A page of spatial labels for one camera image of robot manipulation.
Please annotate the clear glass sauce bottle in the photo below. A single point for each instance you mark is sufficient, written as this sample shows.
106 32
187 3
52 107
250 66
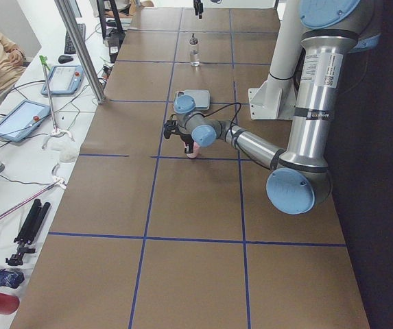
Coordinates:
194 56

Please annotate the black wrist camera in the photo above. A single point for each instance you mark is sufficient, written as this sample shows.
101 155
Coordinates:
170 128

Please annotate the black computer mouse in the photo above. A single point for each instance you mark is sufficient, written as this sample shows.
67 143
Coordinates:
64 59

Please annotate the near blue teach pendant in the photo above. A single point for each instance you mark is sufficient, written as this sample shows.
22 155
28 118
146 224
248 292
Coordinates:
23 120

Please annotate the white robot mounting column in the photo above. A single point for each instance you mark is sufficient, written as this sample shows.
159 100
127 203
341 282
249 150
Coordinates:
276 97

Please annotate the grey digital kitchen scale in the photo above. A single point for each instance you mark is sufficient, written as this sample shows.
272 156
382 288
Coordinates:
200 96

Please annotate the white crumpled cloth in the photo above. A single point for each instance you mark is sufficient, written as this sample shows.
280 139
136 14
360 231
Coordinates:
66 152

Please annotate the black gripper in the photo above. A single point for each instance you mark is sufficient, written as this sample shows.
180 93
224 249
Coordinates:
197 6
185 138

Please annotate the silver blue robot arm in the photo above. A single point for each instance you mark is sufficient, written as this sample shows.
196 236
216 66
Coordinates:
302 85

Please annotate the black folded tripod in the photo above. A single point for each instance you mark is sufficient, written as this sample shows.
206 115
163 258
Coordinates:
28 232

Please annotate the metal reacher pole green tip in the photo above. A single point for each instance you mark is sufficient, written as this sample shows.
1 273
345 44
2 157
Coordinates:
56 132

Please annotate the far blue teach pendant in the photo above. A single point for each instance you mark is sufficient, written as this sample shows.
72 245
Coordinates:
64 80

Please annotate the aluminium frame post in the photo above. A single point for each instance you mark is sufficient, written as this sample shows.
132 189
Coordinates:
68 18

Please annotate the blue teach pendant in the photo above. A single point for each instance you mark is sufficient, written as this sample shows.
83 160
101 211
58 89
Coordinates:
23 120
64 80

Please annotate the pink plastic cup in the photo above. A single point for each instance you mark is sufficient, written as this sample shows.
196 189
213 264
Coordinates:
195 153

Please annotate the pink striped reacher pole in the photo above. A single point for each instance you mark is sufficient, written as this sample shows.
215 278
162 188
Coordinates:
57 181

